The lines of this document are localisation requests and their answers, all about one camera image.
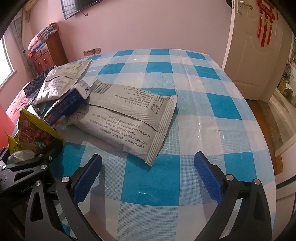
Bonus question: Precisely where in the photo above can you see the blue cardboard box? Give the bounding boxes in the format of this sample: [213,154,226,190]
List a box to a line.
[23,66,57,98]

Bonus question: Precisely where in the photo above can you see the clear plastic bag blue label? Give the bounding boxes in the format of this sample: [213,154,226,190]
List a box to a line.
[7,149,40,164]

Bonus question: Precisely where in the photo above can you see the cardboard boxes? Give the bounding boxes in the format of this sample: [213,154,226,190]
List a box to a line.
[276,77,294,98]

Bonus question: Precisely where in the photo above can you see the cream door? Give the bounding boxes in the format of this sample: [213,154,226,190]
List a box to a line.
[221,0,295,103]

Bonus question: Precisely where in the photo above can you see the red knot door decoration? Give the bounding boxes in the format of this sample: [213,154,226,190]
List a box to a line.
[256,0,279,48]

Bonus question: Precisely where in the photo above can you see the blue white checkered tablecloth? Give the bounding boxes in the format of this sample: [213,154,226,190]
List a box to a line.
[30,48,278,241]

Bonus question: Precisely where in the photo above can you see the yellow packet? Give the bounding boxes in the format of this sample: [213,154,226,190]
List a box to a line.
[6,132,19,154]

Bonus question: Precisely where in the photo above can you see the black wall television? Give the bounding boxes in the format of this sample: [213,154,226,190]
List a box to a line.
[60,0,103,21]

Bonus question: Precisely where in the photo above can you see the pink printed blanket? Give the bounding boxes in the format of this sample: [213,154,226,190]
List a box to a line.
[0,88,33,149]

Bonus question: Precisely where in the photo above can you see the silver door handle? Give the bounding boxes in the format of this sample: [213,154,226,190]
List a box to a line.
[236,0,253,15]

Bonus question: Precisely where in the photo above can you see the dark blue white milk carton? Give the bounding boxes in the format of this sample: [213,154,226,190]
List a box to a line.
[43,81,91,128]

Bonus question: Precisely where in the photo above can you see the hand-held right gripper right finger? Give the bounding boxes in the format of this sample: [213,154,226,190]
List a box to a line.
[194,151,272,241]

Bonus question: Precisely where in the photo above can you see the folded blankets pile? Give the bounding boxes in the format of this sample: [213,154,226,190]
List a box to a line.
[28,22,58,52]

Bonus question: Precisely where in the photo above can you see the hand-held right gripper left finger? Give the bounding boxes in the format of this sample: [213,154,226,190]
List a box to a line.
[24,153,109,241]

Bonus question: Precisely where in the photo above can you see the grey checked curtain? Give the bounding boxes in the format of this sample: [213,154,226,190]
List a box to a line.
[10,14,34,79]

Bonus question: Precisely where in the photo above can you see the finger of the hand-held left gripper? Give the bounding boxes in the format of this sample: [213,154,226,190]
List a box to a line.
[6,138,66,182]

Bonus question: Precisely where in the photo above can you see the red snack bag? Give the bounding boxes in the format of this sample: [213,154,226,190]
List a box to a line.
[17,109,65,154]

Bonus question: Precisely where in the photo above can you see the brown wooden cabinet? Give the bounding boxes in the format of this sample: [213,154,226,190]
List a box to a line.
[28,30,69,77]

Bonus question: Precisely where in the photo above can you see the white wall outlet panel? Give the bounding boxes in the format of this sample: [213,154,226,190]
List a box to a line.
[83,47,102,57]

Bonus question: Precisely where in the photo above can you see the window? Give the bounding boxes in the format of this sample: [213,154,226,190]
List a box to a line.
[0,35,18,88]

